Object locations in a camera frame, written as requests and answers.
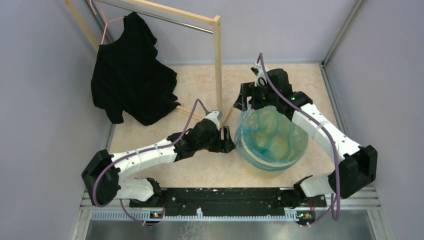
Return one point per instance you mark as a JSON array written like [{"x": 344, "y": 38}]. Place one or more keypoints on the pink clothes hanger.
[{"x": 99, "y": 11}]

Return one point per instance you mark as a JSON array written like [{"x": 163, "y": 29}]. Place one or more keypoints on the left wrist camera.
[{"x": 215, "y": 116}]

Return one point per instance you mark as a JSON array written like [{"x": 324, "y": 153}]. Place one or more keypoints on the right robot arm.
[{"x": 276, "y": 125}]

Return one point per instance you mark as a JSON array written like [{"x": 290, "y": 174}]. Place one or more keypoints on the wooden clothes rack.
[{"x": 214, "y": 22}]

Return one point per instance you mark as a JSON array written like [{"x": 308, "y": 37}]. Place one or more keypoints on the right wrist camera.
[{"x": 260, "y": 74}]

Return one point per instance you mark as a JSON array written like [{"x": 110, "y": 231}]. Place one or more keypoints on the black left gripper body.
[{"x": 213, "y": 144}]

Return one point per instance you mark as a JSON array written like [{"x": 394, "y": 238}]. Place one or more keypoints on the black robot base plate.
[{"x": 229, "y": 202}]

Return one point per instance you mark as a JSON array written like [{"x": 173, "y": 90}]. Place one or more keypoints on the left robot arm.
[{"x": 107, "y": 176}]

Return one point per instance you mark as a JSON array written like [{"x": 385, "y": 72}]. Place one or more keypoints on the white slotted cable duct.
[{"x": 147, "y": 215}]

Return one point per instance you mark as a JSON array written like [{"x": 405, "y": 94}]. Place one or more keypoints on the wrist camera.
[
  {"x": 215, "y": 116},
  {"x": 260, "y": 74}
]

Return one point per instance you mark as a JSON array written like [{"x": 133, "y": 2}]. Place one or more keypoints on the black hanging shirt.
[{"x": 127, "y": 76}]

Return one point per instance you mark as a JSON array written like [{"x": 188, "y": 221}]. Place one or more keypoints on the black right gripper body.
[{"x": 262, "y": 97}]

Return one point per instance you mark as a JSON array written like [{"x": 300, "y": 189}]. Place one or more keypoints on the yellow plastic trash bin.
[{"x": 268, "y": 172}]

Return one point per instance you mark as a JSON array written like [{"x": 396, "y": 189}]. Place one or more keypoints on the blue plastic trash bag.
[{"x": 271, "y": 142}]

